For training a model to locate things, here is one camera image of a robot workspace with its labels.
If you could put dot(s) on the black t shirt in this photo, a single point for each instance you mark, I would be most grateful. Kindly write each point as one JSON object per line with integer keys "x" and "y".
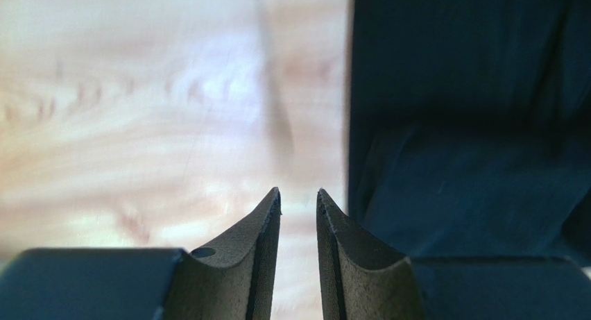
{"x": 470, "y": 126}

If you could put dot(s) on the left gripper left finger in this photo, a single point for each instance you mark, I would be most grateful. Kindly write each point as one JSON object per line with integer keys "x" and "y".
{"x": 230, "y": 277}

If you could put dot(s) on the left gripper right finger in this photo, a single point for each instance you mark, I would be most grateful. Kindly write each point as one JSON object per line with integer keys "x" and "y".
{"x": 363, "y": 278}

